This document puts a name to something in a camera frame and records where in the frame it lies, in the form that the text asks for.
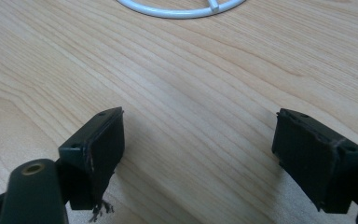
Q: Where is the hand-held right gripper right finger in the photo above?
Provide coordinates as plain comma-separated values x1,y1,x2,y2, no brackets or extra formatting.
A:
271,107,358,215

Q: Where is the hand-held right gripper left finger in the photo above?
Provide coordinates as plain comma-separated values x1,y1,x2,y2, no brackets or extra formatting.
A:
58,106,126,223

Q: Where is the white metal wire rack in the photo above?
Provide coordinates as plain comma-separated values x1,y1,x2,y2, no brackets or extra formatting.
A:
117,0,247,20

